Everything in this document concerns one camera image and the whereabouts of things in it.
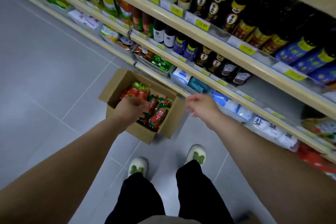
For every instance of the person's right hand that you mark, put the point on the person's right hand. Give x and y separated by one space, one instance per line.
206 109

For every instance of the person's left hand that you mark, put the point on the person's left hand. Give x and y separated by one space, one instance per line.
128 112

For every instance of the person's left fingers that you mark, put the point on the person's left fingers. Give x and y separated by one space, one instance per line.
140 105

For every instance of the person's right fingers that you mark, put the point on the person's right fingers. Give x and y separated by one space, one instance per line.
193 101

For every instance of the person's right forearm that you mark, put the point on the person's right forearm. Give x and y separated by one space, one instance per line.
262 168

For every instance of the person's left forearm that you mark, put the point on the person's left forearm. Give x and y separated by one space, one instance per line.
65 174

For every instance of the teal seasoning packet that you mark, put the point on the teal seasoning packet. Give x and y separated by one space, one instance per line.
198 85

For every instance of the pile of red sauce packets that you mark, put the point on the pile of red sauce packets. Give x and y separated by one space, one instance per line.
158 116

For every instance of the white blue seasoning packet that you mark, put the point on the white blue seasoning packet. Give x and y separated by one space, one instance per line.
182 75

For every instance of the brown cardboard box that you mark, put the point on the brown cardboard box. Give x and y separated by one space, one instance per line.
170 124

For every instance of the pile of blue white packets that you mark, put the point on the pile of blue white packets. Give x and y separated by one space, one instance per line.
231 104

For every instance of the dark bottle with yellow label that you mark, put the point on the dark bottle with yellow label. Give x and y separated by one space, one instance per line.
215 63
203 57

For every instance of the dark bottle with grey label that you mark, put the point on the dark bottle with grey label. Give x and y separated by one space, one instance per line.
241 76
227 70

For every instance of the small bottle with blue label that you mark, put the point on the small bottle with blue label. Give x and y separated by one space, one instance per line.
191 51
180 44

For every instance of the pile of brown packets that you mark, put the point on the pile of brown packets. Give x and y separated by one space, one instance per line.
143 53

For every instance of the white green right shoe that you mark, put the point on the white green right shoe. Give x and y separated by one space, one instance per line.
196 154

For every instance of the white green shoe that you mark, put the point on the white green shoe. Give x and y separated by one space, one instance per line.
137 166
196 154

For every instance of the cream metal store shelf unit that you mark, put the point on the cream metal store shelf unit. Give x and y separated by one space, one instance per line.
223 50

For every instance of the white green left shoe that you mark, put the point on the white green left shoe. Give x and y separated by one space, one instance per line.
137 166

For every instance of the dark bottle with white label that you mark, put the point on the dark bottle with white label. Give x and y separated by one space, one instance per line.
159 32
170 38

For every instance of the row of yellow price tags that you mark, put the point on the row of yellow price tags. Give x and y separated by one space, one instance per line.
202 24

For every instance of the white yellow noodle packet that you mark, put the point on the white yellow noodle packet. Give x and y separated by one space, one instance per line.
109 33

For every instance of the red sauce bottle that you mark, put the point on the red sauce bottle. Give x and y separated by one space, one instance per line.
137 20
147 25

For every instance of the pile of white salt packets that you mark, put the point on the pile of white salt packets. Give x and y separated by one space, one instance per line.
273 133

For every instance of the black trousers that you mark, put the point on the black trousers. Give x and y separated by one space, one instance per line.
141 200

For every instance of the red orange jar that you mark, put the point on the red orange jar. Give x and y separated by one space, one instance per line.
125 11

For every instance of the row of dark sauce bottles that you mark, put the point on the row of dark sauce bottles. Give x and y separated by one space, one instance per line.
223 3

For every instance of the pile of white red packets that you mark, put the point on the pile of white red packets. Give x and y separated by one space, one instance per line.
84 19

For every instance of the yellow oil bottle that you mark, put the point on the yellow oil bottle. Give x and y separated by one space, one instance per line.
108 2

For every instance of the beige shirt hem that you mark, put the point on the beige shirt hem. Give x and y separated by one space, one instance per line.
168 220

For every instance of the row of blue label bottles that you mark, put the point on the row of blue label bottles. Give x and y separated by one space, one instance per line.
309 59

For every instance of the noodle packet with bowl picture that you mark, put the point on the noodle packet with bowl picture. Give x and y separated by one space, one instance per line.
319 126

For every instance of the pile of green yellow packets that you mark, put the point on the pile of green yellow packets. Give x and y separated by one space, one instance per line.
56 1

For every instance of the pile of red snack packets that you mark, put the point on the pile of red snack packets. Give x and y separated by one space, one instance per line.
315 159

